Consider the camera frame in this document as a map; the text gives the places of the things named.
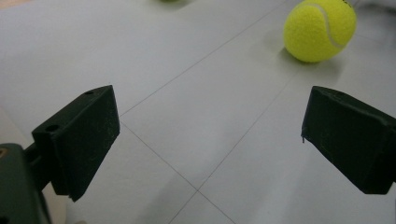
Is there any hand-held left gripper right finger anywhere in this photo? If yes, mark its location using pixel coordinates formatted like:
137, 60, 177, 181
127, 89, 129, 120
301, 85, 396, 195

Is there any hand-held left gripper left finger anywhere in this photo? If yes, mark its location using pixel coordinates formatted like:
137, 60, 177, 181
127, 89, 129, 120
31, 85, 121, 203

